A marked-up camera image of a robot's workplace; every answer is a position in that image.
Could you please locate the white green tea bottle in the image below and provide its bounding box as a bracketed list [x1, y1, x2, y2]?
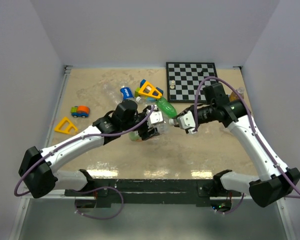
[128, 122, 169, 142]

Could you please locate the clear bottle white cap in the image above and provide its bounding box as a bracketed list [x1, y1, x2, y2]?
[219, 126, 233, 136]
[135, 96, 154, 110]

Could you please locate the amber tea bottle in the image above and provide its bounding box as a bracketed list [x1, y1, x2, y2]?
[229, 86, 245, 102]

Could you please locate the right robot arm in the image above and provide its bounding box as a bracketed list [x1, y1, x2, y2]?
[169, 83, 300, 208]

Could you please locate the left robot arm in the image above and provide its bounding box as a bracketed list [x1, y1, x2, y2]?
[17, 100, 164, 199]

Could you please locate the green plastic bottle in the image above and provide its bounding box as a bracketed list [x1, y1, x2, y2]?
[156, 96, 178, 118]

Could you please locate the blue pepsi bottle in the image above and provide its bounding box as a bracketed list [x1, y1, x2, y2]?
[120, 85, 136, 102]

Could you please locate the clear bottle yellow cap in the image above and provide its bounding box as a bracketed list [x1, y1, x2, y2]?
[102, 83, 123, 105]

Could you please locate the black white chessboard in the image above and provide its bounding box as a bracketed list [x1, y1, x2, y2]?
[166, 62, 217, 103]

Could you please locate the yellow triangle toy block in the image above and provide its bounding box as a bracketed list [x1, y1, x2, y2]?
[54, 116, 78, 135]
[137, 80, 164, 99]

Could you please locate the colourful toy car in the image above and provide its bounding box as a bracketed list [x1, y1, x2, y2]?
[70, 105, 90, 118]

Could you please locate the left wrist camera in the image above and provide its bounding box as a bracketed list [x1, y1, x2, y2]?
[147, 111, 164, 126]

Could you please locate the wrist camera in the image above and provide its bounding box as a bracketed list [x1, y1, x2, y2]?
[147, 111, 164, 126]
[177, 111, 197, 135]

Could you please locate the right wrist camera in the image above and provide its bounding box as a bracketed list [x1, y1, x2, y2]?
[177, 111, 197, 135]

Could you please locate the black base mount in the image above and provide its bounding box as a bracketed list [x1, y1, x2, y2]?
[64, 179, 241, 208]

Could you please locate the aluminium frame rail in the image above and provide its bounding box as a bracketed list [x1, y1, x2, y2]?
[14, 65, 73, 198]

